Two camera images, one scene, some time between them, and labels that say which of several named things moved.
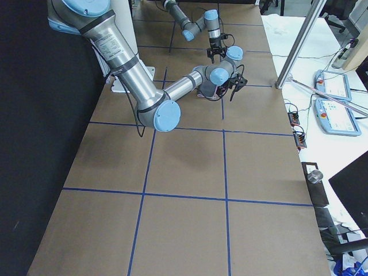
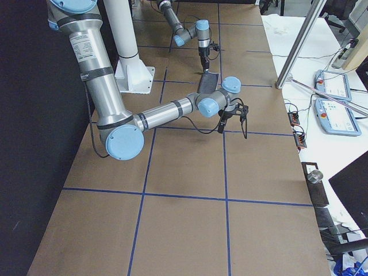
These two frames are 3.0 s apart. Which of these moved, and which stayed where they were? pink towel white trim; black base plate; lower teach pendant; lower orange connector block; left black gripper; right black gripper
Moved: right black gripper; left black gripper
Stayed: lower teach pendant; black base plate; lower orange connector block; pink towel white trim
